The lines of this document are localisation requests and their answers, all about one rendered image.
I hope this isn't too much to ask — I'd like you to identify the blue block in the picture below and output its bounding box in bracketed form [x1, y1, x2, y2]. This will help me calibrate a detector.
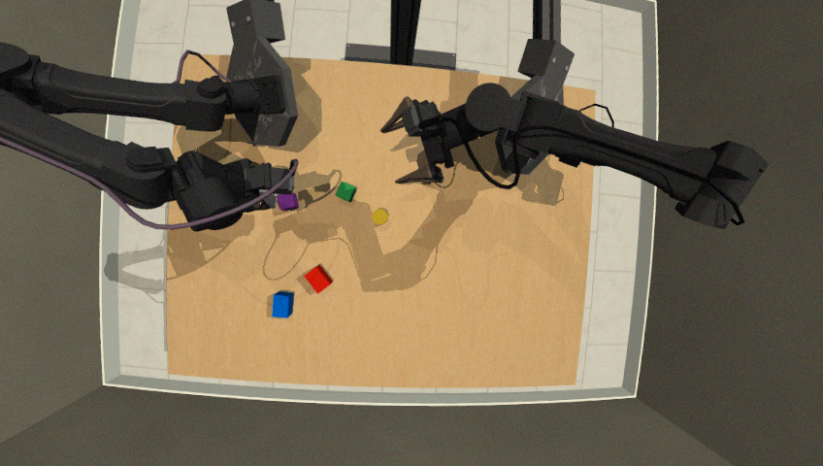
[272, 291, 294, 318]

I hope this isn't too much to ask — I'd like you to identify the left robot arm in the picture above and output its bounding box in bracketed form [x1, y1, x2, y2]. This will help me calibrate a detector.
[464, 83, 769, 229]

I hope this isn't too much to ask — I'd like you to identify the green cube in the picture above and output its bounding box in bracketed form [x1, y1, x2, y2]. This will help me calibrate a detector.
[335, 182, 357, 202]

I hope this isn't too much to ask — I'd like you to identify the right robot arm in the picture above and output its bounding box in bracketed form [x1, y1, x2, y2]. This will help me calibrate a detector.
[0, 42, 285, 222]

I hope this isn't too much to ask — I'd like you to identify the red block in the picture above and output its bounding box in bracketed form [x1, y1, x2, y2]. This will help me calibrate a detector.
[304, 265, 333, 293]

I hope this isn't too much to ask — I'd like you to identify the purple cube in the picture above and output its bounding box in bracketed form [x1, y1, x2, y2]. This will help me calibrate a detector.
[277, 192, 299, 211]

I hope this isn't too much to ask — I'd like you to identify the yellow cylinder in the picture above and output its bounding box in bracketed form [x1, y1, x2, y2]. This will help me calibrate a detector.
[372, 209, 388, 224]

